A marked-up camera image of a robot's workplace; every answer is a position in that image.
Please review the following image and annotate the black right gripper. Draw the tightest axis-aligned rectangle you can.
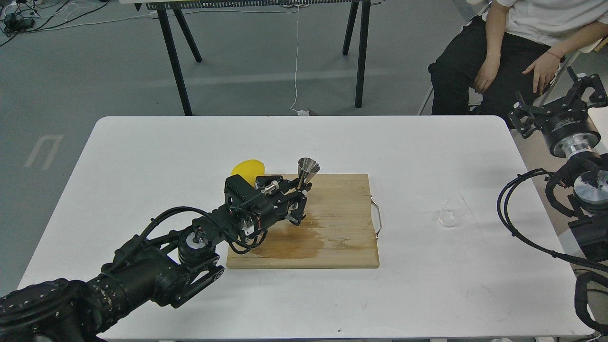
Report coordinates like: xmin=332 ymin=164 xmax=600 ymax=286
xmin=507 ymin=66 xmax=608 ymax=158

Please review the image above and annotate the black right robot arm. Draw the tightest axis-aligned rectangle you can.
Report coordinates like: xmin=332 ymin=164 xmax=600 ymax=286
xmin=496 ymin=67 xmax=608 ymax=336

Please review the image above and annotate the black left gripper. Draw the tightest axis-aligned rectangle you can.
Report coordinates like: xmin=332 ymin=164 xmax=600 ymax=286
xmin=225 ymin=175 xmax=312 ymax=238

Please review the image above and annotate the black-legged background table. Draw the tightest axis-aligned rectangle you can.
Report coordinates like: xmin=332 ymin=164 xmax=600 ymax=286
xmin=120 ymin=0 xmax=373 ymax=116

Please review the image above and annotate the white hanging cable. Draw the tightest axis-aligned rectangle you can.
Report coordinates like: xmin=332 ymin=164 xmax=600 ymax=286
xmin=290 ymin=4 xmax=308 ymax=116

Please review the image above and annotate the cable bundle on floor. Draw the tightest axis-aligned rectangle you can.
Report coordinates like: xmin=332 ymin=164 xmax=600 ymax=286
xmin=0 ymin=0 xmax=157 ymax=46

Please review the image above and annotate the steel jigger measuring cup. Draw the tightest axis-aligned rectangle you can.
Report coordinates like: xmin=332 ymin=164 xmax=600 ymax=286
xmin=296 ymin=157 xmax=321 ymax=190

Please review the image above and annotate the person's left hand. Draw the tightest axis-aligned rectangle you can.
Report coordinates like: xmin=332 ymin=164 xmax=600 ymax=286
xmin=522 ymin=50 xmax=564 ymax=95

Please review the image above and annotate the yellow lemon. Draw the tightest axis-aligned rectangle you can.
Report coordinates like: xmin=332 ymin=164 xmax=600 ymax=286
xmin=231 ymin=159 xmax=266 ymax=187

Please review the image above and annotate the clear glass cup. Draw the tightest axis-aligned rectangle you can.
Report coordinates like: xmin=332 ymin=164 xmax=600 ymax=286
xmin=437 ymin=196 xmax=468 ymax=228

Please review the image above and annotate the person's right hand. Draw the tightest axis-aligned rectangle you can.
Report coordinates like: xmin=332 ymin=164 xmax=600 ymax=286
xmin=473 ymin=56 xmax=500 ymax=94

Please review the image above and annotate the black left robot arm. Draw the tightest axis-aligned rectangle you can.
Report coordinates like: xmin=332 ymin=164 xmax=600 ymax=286
xmin=1 ymin=175 xmax=312 ymax=342

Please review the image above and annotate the wooden cutting board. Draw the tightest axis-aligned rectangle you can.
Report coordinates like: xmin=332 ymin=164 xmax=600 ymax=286
xmin=227 ymin=174 xmax=380 ymax=270

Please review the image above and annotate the white side table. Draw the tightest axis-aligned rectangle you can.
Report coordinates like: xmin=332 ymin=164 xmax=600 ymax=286
xmin=589 ymin=107 xmax=608 ymax=147

